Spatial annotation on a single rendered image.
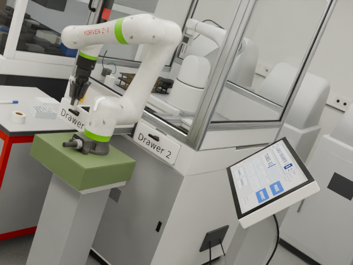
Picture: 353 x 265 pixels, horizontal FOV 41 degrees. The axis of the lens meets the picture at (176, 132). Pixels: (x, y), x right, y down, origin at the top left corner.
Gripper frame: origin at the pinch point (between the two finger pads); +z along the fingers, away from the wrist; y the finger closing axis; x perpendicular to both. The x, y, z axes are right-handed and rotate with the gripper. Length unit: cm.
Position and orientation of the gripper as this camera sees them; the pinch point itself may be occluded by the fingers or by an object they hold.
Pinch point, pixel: (73, 105)
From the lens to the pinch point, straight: 245.7
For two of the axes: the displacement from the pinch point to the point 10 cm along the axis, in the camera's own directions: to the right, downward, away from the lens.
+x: 7.3, 4.3, -5.3
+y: -5.9, 0.3, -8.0
